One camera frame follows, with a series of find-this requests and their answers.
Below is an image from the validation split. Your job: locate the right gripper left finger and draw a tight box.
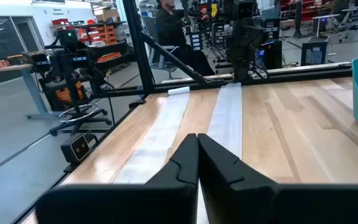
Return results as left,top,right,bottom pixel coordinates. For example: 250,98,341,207
35,133,200,224

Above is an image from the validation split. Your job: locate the black office chair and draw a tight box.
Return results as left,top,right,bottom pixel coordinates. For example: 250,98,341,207
331,0,358,43

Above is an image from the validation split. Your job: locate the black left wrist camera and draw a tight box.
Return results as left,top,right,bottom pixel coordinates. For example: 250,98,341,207
235,0,257,19

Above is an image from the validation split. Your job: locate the black aluminium frame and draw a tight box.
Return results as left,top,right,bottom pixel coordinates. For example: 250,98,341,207
11,0,353,224

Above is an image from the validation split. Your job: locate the black computer tower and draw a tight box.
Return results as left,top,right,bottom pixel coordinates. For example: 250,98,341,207
300,37,328,67

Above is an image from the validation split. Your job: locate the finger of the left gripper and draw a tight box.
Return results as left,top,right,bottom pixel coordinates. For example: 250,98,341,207
246,30,264,60
228,30,247,60

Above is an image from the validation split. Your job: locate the person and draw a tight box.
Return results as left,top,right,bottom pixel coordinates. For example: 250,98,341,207
155,0,216,77

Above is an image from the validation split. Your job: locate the grey office chair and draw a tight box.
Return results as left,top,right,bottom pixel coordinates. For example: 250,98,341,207
141,15,183,80

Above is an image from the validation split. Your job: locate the grey-legged table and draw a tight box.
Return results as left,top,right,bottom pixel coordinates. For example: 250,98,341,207
0,54,51,121

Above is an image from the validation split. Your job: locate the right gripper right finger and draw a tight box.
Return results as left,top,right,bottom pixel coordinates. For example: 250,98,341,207
197,133,358,224

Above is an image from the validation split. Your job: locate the black stool with foot ring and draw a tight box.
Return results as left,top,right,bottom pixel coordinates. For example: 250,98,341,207
48,102,113,137

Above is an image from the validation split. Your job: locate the shelf with orange bins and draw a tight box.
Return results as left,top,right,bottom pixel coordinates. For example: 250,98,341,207
50,18,136,74

